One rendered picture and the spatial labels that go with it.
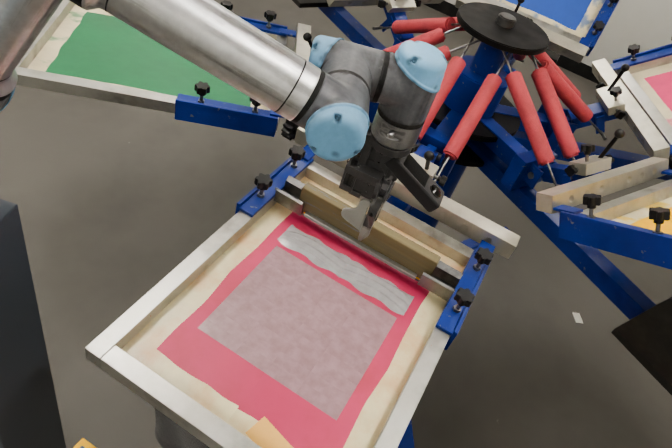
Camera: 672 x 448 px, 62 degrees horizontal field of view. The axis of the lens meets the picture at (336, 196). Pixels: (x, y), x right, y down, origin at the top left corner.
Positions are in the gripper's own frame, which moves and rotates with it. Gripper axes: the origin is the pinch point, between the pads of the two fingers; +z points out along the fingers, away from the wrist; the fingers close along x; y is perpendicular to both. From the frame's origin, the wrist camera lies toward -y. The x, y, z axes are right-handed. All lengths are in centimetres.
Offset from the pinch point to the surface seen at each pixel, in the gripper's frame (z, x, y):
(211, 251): 30.1, -2.5, 31.5
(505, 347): 129, -103, -70
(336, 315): 33.5, -4.5, -0.2
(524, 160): 24, -83, -31
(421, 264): 25.9, -23.5, -13.1
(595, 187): 13, -67, -48
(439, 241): 30, -39, -16
